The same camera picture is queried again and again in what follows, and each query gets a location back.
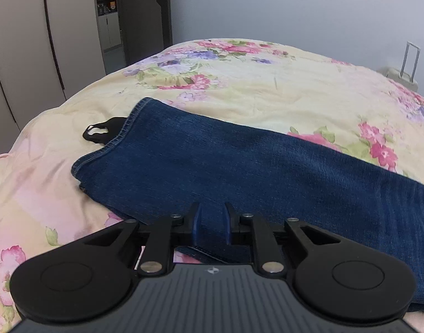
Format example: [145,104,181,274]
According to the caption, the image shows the hallway cabinet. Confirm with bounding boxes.
[93,0,124,53]

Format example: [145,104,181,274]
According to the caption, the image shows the floral yellow blanket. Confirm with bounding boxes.
[0,38,424,333]

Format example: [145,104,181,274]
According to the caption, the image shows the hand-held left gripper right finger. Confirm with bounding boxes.
[223,202,342,274]

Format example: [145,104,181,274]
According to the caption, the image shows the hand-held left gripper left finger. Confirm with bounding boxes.
[83,201,203,275]

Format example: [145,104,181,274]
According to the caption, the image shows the beige wardrobe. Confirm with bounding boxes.
[0,0,107,160]

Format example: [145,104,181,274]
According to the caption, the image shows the dark grey door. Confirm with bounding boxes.
[118,0,173,66]

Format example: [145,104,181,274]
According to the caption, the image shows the blue denim pants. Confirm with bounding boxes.
[71,96,424,314]

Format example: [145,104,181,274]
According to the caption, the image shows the beige suitcase with handle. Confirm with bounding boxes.
[377,41,421,92]

